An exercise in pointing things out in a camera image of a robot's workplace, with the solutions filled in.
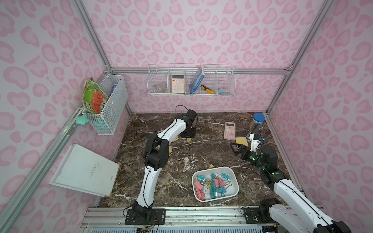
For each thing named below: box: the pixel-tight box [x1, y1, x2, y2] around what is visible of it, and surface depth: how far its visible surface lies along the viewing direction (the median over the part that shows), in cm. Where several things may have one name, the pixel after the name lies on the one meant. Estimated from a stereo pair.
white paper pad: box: [50, 143, 120, 197], surface depth 70 cm
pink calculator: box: [223, 121, 236, 141], surface depth 109 cm
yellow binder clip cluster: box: [205, 178, 211, 189], surface depth 84 cm
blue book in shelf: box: [189, 64, 205, 95], surface depth 90 cm
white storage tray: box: [191, 166, 240, 203], surface depth 84 cm
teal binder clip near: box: [197, 174, 207, 184], surface depth 85 cm
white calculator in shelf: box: [170, 74, 186, 94], surface depth 97 cm
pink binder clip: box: [194, 180, 206, 201], surface depth 80 cm
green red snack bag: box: [82, 77, 109, 115], surface depth 74 cm
